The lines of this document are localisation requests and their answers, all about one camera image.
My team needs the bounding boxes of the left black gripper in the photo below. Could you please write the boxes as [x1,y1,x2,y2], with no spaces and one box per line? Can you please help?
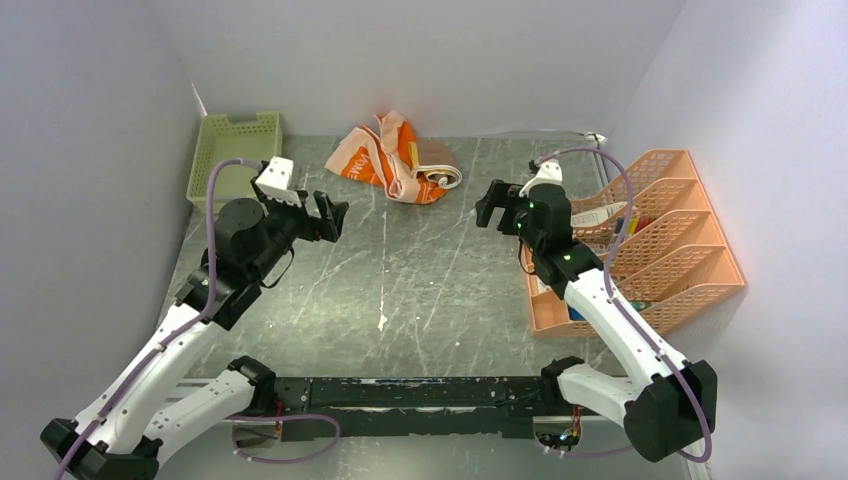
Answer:
[248,175,348,280]

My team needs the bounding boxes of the brown yellow bear towel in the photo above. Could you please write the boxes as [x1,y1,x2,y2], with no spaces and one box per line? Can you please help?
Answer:
[409,139,463,190]

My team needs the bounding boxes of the orange and cream towel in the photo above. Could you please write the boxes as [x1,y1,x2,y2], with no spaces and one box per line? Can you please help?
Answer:
[325,110,454,205]

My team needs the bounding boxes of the orange plastic file organizer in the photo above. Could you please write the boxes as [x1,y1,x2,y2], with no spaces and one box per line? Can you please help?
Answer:
[524,149,745,337]

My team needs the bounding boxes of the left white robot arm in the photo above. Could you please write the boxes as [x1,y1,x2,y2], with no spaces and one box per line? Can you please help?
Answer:
[40,191,349,479]

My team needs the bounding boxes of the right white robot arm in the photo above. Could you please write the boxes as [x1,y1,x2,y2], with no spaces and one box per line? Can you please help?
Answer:
[475,180,718,462]

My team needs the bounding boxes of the white paper in organizer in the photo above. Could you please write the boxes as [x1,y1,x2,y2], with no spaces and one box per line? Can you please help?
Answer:
[571,201,627,228]

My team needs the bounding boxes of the green plastic basket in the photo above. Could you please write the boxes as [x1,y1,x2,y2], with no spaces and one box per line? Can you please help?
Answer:
[186,111,283,211]

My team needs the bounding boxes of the coloured pens in organizer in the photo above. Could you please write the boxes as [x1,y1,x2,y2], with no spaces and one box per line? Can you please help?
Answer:
[611,210,657,240]

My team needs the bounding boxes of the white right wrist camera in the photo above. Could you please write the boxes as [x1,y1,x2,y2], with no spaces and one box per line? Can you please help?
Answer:
[519,159,563,198]

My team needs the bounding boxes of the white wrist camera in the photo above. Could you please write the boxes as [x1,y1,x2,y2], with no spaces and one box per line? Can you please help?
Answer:
[255,156,302,207]
[519,159,563,198]

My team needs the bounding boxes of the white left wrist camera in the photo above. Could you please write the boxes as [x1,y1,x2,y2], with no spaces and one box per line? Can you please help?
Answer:
[255,156,302,207]

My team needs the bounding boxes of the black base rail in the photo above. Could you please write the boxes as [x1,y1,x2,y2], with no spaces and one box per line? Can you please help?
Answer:
[270,376,575,441]

